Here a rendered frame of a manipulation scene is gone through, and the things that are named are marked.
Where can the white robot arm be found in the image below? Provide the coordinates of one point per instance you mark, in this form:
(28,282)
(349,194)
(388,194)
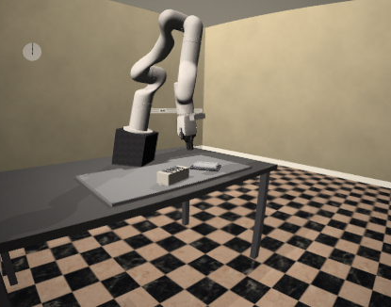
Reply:
(144,71)

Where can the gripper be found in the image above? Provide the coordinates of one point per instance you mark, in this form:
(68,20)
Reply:
(187,129)

